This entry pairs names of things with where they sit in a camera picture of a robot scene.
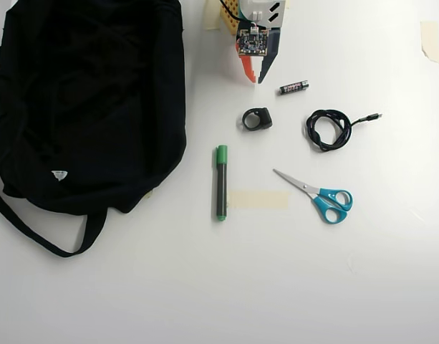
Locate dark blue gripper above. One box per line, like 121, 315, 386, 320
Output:
235, 27, 281, 85

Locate green marker with black barrel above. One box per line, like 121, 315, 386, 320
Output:
212, 144, 230, 221

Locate yellow perforated robot base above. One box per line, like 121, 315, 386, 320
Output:
218, 0, 241, 36

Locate black fabric bag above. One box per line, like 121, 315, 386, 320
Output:
0, 0, 188, 258

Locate black AA battery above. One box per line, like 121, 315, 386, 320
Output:
277, 80, 309, 97

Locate long beige masking tape strip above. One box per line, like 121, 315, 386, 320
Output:
226, 189, 290, 211

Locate torn beige masking tape strip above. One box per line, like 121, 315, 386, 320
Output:
420, 20, 439, 65

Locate bare camera circuit board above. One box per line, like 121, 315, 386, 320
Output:
235, 27, 270, 58

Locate black plastic ring clip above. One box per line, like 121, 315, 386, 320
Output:
241, 107, 274, 132

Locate thin black camera cable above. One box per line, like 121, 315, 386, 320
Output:
218, 0, 249, 29

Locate coiled black USB cable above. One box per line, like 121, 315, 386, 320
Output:
304, 109, 384, 153

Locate blue-handled scissors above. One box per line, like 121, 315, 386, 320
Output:
272, 168, 354, 225

